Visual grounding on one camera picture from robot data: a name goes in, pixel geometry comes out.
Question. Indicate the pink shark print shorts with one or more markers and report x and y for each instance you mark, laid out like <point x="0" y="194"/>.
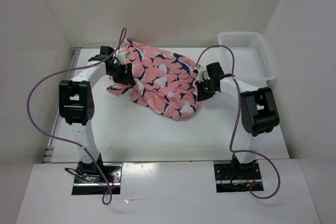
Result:
<point x="164" y="81"/>

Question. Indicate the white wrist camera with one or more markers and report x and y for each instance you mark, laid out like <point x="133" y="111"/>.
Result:
<point x="121" y="57"/>
<point x="201" y="74"/>

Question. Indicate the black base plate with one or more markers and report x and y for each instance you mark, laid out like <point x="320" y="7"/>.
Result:
<point x="92" y="183"/>
<point x="229" y="181"/>

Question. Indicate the white perforated plastic basket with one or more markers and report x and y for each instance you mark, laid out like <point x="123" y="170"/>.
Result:
<point x="253" y="60"/>

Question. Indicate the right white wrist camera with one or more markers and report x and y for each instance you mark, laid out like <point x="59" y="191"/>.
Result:
<point x="201" y="74"/>

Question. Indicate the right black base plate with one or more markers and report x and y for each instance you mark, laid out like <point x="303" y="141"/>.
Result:
<point x="229" y="181"/>

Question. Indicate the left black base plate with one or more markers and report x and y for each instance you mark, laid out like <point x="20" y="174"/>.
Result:
<point x="92" y="183"/>

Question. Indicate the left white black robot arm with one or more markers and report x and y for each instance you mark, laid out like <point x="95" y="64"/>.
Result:
<point x="76" y="106"/>

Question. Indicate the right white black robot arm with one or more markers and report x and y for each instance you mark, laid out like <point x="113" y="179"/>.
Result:
<point x="257" y="113"/>

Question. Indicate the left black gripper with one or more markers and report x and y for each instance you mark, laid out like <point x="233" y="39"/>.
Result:
<point x="122" y="79"/>

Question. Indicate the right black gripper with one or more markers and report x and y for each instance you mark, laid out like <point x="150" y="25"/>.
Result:
<point x="201" y="95"/>

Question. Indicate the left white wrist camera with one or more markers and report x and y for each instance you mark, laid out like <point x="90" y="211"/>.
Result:
<point x="121" y="57"/>

